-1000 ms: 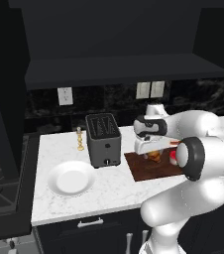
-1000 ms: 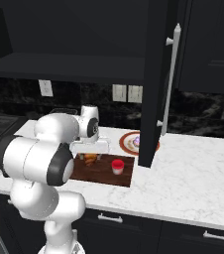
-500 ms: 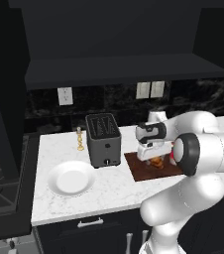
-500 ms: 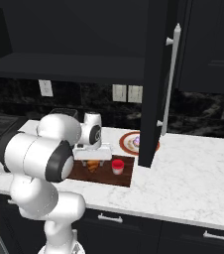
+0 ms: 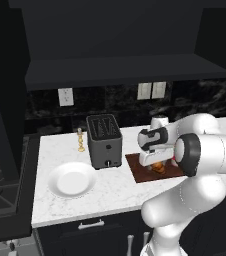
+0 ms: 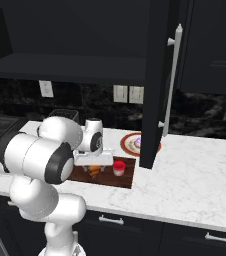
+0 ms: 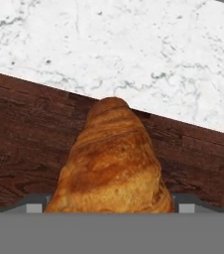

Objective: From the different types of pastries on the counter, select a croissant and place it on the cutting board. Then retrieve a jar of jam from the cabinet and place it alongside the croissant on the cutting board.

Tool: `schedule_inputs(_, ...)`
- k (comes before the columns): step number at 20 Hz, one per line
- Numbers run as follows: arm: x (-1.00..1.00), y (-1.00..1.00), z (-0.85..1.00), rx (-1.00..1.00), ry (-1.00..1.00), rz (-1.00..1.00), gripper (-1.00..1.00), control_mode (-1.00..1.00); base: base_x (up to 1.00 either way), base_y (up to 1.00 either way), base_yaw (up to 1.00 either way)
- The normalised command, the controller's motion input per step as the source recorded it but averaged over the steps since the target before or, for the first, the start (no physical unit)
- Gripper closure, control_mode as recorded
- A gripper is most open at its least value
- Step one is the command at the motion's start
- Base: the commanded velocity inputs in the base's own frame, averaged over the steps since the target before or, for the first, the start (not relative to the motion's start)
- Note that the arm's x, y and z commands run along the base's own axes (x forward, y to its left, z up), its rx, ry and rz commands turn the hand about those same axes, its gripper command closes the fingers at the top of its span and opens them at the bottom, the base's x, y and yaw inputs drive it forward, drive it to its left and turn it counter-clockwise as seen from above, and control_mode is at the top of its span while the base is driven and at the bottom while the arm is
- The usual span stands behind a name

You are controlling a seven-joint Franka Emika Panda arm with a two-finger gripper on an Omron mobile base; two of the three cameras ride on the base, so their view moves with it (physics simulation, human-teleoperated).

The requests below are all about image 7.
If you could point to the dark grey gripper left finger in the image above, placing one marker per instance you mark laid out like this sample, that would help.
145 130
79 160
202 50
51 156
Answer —
31 203

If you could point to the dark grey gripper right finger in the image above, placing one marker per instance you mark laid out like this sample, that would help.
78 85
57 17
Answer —
190 203

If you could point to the golden brown croissant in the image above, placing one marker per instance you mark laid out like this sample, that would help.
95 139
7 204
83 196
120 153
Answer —
112 165

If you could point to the dark wooden cutting board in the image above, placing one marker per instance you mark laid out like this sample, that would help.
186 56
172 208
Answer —
24 139

